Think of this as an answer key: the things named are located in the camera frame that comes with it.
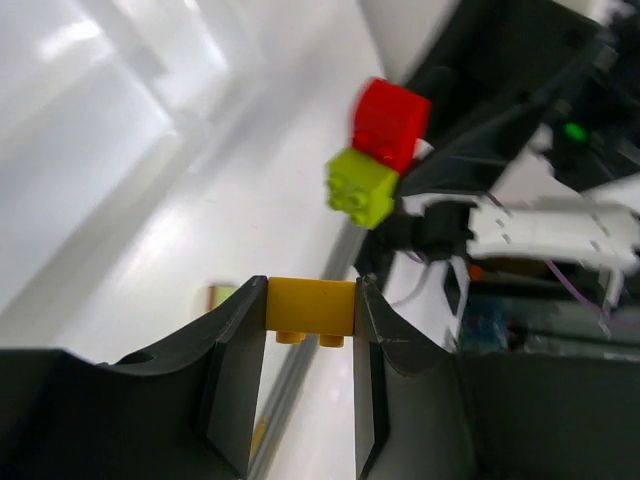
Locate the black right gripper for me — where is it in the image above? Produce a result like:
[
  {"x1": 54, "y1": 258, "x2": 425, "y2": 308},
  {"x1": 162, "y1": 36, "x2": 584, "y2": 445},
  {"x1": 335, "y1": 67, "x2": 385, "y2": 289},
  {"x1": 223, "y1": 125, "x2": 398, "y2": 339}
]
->
[{"x1": 399, "y1": 1, "x2": 639, "y2": 197}]

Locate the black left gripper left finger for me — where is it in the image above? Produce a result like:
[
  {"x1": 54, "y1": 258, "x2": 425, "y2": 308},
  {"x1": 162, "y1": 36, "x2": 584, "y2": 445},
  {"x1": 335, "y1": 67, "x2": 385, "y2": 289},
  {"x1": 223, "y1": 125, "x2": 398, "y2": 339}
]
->
[{"x1": 1, "y1": 276, "x2": 267, "y2": 479}]

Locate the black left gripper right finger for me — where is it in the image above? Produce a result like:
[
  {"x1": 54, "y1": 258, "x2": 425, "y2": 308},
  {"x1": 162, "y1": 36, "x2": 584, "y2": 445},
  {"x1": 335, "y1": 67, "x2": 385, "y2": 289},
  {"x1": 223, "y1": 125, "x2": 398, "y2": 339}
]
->
[{"x1": 353, "y1": 279, "x2": 639, "y2": 479}]

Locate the red yellow green lego stack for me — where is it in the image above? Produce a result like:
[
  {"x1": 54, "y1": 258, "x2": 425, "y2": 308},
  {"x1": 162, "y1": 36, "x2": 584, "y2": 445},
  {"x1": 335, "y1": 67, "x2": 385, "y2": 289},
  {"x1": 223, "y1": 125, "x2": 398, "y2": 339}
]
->
[{"x1": 351, "y1": 77, "x2": 432, "y2": 175}]

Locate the yellow lego brick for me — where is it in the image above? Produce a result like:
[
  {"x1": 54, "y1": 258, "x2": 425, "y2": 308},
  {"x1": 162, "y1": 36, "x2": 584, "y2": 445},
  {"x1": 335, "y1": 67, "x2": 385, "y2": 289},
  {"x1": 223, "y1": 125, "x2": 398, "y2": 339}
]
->
[{"x1": 265, "y1": 277, "x2": 356, "y2": 348}]

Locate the lime green lego brick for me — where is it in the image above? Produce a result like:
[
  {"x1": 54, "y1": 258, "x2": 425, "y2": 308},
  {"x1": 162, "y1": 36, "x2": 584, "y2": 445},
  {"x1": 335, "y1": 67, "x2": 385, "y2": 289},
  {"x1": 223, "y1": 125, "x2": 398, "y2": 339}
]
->
[{"x1": 325, "y1": 147, "x2": 399, "y2": 230}]

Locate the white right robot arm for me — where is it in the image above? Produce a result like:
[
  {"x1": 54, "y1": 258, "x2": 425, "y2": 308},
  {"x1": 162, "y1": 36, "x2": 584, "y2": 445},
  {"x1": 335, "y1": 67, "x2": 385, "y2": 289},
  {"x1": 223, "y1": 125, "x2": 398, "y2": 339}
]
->
[{"x1": 355, "y1": 1, "x2": 639, "y2": 320}]

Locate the long light green lego brick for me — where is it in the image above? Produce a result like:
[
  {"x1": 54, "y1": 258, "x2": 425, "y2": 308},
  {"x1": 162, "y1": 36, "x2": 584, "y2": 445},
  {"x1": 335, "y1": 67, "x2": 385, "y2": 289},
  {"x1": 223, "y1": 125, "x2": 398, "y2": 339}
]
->
[{"x1": 206, "y1": 284, "x2": 237, "y2": 312}]

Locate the white divided sorting tray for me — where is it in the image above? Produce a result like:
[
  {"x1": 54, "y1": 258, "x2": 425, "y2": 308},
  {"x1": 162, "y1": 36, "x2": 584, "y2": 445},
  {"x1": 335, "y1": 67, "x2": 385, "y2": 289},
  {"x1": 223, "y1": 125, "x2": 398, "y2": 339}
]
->
[{"x1": 1, "y1": 1, "x2": 236, "y2": 306}]

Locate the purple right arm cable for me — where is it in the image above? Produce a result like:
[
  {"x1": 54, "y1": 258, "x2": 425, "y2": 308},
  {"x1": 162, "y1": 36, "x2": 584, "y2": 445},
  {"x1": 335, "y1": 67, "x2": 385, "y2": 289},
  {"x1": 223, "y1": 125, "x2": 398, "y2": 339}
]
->
[{"x1": 389, "y1": 249, "x2": 640, "y2": 331}]

